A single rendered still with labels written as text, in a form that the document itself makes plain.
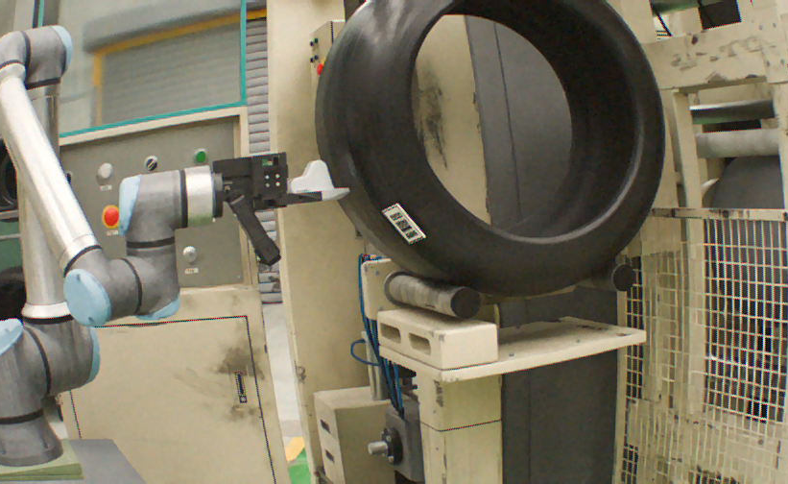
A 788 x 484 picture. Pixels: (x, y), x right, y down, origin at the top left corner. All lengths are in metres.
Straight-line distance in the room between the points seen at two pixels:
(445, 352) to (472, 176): 0.48
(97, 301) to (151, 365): 0.75
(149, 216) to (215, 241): 0.70
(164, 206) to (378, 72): 0.37
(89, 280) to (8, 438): 0.49
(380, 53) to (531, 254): 0.37
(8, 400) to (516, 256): 0.96
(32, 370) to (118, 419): 0.47
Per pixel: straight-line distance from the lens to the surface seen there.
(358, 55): 1.63
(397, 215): 1.60
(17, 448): 1.86
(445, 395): 2.04
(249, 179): 1.66
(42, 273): 1.92
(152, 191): 1.61
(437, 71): 2.02
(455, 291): 1.64
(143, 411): 2.28
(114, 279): 1.56
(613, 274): 1.74
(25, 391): 1.86
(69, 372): 1.94
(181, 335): 2.26
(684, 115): 2.20
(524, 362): 1.68
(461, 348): 1.64
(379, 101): 1.59
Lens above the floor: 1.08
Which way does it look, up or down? 3 degrees down
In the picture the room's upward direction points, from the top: 5 degrees counter-clockwise
